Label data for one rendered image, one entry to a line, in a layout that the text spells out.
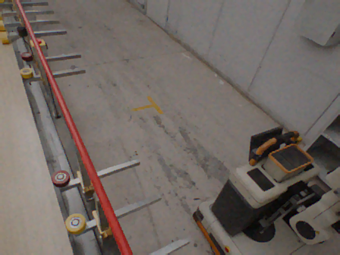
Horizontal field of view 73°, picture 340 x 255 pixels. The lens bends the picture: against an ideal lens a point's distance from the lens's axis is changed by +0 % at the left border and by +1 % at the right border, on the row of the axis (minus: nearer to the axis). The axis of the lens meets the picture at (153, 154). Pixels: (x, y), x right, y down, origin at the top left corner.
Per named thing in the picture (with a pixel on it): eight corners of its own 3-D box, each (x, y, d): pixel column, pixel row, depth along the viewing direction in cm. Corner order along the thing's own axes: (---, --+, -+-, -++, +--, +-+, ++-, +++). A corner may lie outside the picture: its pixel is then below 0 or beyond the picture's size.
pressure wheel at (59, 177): (67, 198, 113) (62, 185, 104) (52, 193, 114) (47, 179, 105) (76, 186, 118) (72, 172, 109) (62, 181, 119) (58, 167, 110)
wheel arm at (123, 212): (158, 196, 119) (158, 191, 116) (161, 201, 117) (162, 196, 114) (73, 231, 102) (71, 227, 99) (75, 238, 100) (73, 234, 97)
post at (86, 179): (92, 196, 128) (80, 134, 92) (94, 201, 126) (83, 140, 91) (86, 198, 127) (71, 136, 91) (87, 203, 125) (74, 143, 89)
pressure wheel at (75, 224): (71, 244, 99) (66, 234, 90) (67, 228, 103) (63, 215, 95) (89, 237, 101) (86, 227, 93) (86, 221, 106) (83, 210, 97)
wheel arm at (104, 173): (137, 162, 133) (137, 157, 129) (140, 166, 131) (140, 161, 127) (60, 188, 116) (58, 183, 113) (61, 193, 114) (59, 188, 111)
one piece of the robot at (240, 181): (203, 215, 184) (244, 143, 122) (252, 191, 204) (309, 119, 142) (229, 253, 165) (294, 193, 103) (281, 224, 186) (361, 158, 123)
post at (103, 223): (108, 239, 118) (102, 188, 82) (111, 245, 116) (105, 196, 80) (102, 242, 116) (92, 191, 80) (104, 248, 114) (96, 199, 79)
